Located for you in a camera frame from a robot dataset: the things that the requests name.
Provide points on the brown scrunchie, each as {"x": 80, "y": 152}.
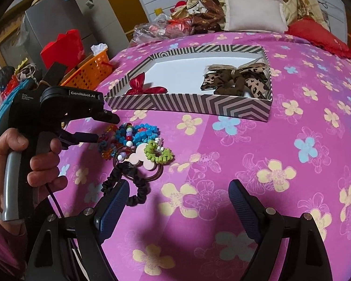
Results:
{"x": 231, "y": 82}

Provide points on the red satin hair bow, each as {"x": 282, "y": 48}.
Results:
{"x": 137, "y": 86}

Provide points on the pink floral bedsheet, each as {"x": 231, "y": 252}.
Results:
{"x": 222, "y": 158}

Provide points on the white pillow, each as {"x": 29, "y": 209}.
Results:
{"x": 251, "y": 13}

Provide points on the brown patterned blanket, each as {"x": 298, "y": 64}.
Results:
{"x": 206, "y": 14}

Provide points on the green scrunchie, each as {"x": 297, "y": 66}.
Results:
{"x": 163, "y": 155}

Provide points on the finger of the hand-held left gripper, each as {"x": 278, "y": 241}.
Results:
{"x": 82, "y": 138}
{"x": 105, "y": 117}

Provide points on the grey refrigerator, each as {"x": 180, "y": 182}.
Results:
{"x": 67, "y": 14}

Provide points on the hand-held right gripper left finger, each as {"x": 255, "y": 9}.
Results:
{"x": 114, "y": 206}

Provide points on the striped cardboard box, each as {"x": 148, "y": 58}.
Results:
{"x": 210, "y": 105}

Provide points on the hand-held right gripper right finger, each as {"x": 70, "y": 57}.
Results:
{"x": 245, "y": 207}

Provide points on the leopard print hair bow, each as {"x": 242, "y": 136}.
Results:
{"x": 260, "y": 85}

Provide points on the red hat plush doll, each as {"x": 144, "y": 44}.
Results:
{"x": 180, "y": 7}

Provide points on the yellow bottle cap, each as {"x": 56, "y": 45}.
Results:
{"x": 158, "y": 11}

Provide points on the red wrapped packets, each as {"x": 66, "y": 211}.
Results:
{"x": 180, "y": 26}

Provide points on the black scrunchie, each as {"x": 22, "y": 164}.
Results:
{"x": 140, "y": 193}

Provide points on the person's left forearm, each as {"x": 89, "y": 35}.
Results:
{"x": 5, "y": 248}

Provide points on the red paper gift bag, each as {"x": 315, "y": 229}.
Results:
{"x": 63, "y": 49}

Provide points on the red frilled cushion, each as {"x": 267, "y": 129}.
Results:
{"x": 316, "y": 33}

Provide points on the person's left hand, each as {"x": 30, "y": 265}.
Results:
{"x": 45, "y": 164}

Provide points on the clear plastic bag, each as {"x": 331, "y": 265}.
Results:
{"x": 147, "y": 30}

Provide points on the white crumpled tissue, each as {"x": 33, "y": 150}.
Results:
{"x": 99, "y": 48}

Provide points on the patterned cloth bundle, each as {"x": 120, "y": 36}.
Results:
{"x": 26, "y": 71}

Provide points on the blue plastic bag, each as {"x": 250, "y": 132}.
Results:
{"x": 5, "y": 108}

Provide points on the orange plastic basket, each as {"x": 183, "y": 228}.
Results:
{"x": 90, "y": 70}

